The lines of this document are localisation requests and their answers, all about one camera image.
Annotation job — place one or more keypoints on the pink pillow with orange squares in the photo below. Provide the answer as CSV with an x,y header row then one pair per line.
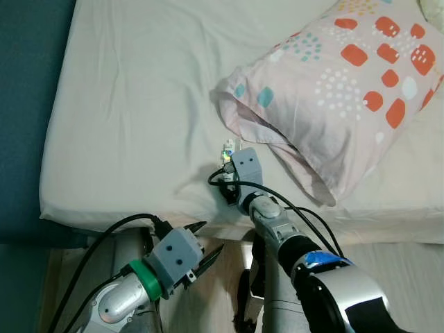
x,y
333,125

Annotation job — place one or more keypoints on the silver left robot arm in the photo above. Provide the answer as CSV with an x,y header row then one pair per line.
x,y
118,305

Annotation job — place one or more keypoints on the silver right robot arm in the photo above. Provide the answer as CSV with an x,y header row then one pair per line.
x,y
333,291

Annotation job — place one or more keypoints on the robot left leg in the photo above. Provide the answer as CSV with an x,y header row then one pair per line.
x,y
132,246

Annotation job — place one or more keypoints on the robot leg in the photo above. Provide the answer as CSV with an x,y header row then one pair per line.
x,y
270,305
132,246

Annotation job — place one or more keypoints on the robot right leg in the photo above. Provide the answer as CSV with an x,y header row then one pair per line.
x,y
270,305

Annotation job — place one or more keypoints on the mattress with white sheet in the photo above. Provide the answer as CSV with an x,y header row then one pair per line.
x,y
139,104

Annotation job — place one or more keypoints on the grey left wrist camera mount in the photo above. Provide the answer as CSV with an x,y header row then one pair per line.
x,y
173,253

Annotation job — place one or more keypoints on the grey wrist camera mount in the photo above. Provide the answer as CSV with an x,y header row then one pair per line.
x,y
173,253
246,166

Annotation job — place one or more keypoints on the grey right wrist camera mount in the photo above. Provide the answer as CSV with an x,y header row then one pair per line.
x,y
246,166

